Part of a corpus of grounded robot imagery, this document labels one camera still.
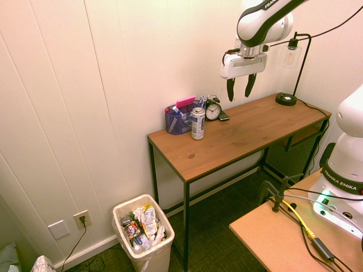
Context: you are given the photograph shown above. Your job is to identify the plywood robot mounting board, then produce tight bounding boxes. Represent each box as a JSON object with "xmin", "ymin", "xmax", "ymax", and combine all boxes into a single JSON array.
[{"xmin": 229, "ymin": 167, "xmax": 363, "ymax": 272}]

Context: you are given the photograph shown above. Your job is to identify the cream plastic trash bin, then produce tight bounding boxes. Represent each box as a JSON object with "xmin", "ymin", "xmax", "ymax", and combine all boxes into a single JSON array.
[{"xmin": 112, "ymin": 193, "xmax": 175, "ymax": 272}]

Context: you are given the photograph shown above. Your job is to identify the black twin-bell alarm clock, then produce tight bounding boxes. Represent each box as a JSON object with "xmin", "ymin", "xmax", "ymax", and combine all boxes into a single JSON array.
[{"xmin": 204, "ymin": 94, "xmax": 222, "ymax": 122}]

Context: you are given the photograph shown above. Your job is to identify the wooden table black metal frame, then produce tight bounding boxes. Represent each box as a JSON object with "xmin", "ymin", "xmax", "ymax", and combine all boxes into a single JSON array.
[{"xmin": 147, "ymin": 92, "xmax": 332, "ymax": 272}]

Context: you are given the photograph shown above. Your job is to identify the black robot wrist cable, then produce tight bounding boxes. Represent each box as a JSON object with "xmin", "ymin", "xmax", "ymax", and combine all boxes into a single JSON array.
[{"xmin": 266, "ymin": 10, "xmax": 363, "ymax": 48}]

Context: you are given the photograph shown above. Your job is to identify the cream wall power outlet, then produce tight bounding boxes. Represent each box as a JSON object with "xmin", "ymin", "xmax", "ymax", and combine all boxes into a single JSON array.
[{"xmin": 73, "ymin": 209, "xmax": 93, "ymax": 229}]

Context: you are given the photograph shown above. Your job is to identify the light blue drink bottle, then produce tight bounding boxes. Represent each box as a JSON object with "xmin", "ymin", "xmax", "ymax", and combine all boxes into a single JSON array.
[{"xmin": 134, "ymin": 235, "xmax": 151, "ymax": 250}]

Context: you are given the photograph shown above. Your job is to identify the black desk lamp glass shade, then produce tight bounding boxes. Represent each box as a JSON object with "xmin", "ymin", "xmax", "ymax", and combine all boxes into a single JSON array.
[{"xmin": 275, "ymin": 31, "xmax": 313, "ymax": 107}]

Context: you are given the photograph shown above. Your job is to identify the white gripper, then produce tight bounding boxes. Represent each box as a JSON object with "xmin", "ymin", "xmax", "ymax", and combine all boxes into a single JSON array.
[{"xmin": 220, "ymin": 52, "xmax": 268, "ymax": 102}]

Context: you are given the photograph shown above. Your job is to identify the pale blue cushion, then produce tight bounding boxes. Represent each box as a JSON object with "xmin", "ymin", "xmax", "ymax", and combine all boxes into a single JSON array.
[{"xmin": 0, "ymin": 241, "xmax": 21, "ymax": 272}]

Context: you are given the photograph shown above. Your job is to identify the white floral drink can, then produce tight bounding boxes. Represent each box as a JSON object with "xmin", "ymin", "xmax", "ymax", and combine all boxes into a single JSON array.
[{"xmin": 191, "ymin": 107, "xmax": 206, "ymax": 141}]

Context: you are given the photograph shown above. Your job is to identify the black lamp power cable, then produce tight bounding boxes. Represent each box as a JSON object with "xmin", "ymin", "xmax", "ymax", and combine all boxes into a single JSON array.
[{"xmin": 296, "ymin": 100, "xmax": 330, "ymax": 134}]

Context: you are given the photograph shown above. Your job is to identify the yellow nutrition label snack bag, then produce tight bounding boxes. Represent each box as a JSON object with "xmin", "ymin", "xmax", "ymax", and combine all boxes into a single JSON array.
[{"xmin": 140, "ymin": 203, "xmax": 157, "ymax": 238}]

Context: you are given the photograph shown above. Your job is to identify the white blank wall plate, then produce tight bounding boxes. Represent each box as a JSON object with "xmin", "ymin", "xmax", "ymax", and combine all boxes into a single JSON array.
[{"xmin": 47, "ymin": 219, "xmax": 71, "ymax": 240}]

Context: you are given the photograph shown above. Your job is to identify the black cable adapter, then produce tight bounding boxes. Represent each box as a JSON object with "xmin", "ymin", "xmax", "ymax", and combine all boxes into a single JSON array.
[{"xmin": 311, "ymin": 237, "xmax": 337, "ymax": 262}]

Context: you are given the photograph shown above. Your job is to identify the patterned white tissue box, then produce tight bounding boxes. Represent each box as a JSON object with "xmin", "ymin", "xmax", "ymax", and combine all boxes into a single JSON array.
[{"xmin": 30, "ymin": 254, "xmax": 57, "ymax": 272}]

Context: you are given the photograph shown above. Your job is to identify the black metal clamp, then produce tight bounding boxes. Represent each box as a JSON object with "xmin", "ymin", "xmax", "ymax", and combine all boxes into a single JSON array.
[{"xmin": 256, "ymin": 174, "xmax": 305, "ymax": 214}]

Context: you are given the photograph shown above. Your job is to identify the grey cable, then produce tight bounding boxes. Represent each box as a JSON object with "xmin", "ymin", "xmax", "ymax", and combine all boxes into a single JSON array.
[{"xmin": 283, "ymin": 193, "xmax": 341, "ymax": 213}]

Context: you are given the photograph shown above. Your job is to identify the purple mesh desk organizer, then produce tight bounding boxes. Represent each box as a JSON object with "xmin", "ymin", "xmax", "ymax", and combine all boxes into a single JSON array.
[{"xmin": 164, "ymin": 99, "xmax": 200, "ymax": 135}]

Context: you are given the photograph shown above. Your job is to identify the clear plastic bin liner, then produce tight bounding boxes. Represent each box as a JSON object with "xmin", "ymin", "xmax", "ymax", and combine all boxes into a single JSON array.
[{"xmin": 111, "ymin": 194, "xmax": 175, "ymax": 272}]

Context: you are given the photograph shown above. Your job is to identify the Hello Panda snack packet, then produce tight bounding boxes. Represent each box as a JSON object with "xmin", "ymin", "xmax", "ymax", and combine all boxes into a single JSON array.
[{"xmin": 123, "ymin": 222, "xmax": 142, "ymax": 239}]

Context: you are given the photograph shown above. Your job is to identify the pink sticky note pad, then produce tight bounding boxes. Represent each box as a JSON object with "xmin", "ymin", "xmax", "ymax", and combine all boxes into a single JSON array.
[{"xmin": 175, "ymin": 96, "xmax": 197, "ymax": 108}]

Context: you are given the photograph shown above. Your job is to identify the black plug and cord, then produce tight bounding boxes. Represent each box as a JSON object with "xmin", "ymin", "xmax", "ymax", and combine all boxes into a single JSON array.
[{"xmin": 60, "ymin": 215, "xmax": 120, "ymax": 272}]

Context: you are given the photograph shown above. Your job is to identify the crumpled white tissue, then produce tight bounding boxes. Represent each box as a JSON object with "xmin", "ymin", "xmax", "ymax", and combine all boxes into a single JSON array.
[
  {"xmin": 148, "ymin": 223, "xmax": 167, "ymax": 245},
  {"xmin": 132, "ymin": 206, "xmax": 147, "ymax": 221}
]

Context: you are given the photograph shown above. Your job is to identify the yellow ethernet cable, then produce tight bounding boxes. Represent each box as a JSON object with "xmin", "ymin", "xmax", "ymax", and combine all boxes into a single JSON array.
[{"xmin": 268, "ymin": 196, "xmax": 316, "ymax": 239}]

